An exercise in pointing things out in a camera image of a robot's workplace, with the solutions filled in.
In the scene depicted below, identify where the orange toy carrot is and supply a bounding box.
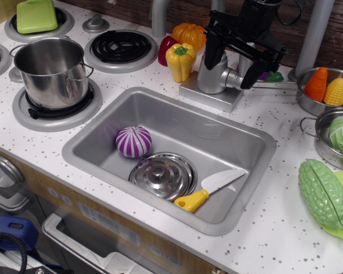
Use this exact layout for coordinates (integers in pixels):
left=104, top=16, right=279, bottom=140
left=304, top=67, right=328, bottom=102

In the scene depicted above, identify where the orange toy pumpkin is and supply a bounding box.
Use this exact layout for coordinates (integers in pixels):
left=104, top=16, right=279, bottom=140
left=171, top=23, right=206, bottom=51

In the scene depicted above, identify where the grey faucet spout pipe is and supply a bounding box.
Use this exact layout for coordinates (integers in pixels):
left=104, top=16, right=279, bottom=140
left=151, top=0, right=170, bottom=38

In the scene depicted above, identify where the grey toy sink basin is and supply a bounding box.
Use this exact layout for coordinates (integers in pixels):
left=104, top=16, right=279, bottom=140
left=62, top=87, right=276, bottom=235

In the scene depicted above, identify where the grey support pole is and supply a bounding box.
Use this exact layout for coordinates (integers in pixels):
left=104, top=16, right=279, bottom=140
left=288, top=0, right=335, bottom=82

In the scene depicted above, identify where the purple striped toy onion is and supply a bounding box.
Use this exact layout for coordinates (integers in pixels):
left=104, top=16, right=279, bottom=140
left=115, top=126, right=152, bottom=158

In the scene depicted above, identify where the green toy bitter gourd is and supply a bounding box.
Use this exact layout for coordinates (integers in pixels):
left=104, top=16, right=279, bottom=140
left=298, top=159, right=343, bottom=230

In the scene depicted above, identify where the yellow handled toy knife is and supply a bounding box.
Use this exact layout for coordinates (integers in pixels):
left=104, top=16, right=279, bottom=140
left=174, top=169, right=245, bottom=213

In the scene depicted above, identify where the grey burner back left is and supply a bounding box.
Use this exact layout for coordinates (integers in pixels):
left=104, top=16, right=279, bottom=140
left=5, top=7, right=74, bottom=43

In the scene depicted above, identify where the black coil burner back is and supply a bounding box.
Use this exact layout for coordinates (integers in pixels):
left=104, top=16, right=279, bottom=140
left=85, top=30, right=158, bottom=74

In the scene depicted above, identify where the grey burner under pot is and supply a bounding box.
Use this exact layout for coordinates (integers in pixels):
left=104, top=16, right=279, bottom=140
left=13, top=80, right=102, bottom=132

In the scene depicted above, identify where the silver faucet lever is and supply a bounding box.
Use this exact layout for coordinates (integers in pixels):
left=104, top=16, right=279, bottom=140
left=197, top=52, right=243, bottom=94

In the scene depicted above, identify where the steel pan with handle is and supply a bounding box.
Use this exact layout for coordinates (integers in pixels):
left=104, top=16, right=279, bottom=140
left=253, top=67, right=343, bottom=116

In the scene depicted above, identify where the yellow toy corn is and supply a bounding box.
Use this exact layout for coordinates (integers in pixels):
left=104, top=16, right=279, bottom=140
left=323, top=78, right=343, bottom=106

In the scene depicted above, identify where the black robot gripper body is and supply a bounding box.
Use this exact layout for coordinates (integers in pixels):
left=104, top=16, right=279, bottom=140
left=205, top=1, right=288, bottom=72

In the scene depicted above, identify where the yellow toy bell pepper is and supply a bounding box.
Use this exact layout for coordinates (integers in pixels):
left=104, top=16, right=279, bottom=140
left=165, top=43, right=197, bottom=83

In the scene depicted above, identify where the grey stove knob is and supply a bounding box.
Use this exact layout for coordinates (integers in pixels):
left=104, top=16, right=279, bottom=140
left=82, top=14, right=110, bottom=33

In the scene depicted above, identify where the silver faucet base block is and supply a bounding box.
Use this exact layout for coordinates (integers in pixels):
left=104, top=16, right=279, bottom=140
left=179, top=71, right=244, bottom=113

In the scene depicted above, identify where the grey oven door handle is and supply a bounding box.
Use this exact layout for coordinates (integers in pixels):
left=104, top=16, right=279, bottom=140
left=41, top=213, right=115, bottom=274

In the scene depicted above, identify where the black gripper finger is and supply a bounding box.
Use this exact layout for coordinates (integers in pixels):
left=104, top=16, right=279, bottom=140
left=204, top=31, right=226, bottom=70
left=240, top=58, right=266, bottom=90

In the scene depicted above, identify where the grey dial front panel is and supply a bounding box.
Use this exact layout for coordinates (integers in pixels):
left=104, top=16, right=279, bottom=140
left=0, top=156, right=25, bottom=188

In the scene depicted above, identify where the stainless steel pot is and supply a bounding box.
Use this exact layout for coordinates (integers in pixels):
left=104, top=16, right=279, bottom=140
left=10, top=38, right=94, bottom=110

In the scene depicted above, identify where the purple toy eggplant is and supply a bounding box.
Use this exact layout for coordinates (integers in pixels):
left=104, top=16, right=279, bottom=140
left=259, top=71, right=284, bottom=82

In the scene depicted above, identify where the red toy pepper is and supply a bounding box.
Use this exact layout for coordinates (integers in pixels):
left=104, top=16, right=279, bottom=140
left=158, top=36, right=178, bottom=66

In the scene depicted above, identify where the green toy cutting board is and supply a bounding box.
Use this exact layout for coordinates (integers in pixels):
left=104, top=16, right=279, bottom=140
left=17, top=0, right=58, bottom=34

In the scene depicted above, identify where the steel pot lid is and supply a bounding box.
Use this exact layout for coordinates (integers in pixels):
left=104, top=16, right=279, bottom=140
left=129, top=152, right=198, bottom=202

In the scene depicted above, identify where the black cable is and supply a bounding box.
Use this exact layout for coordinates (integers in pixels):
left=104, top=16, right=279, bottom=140
left=275, top=0, right=303, bottom=27

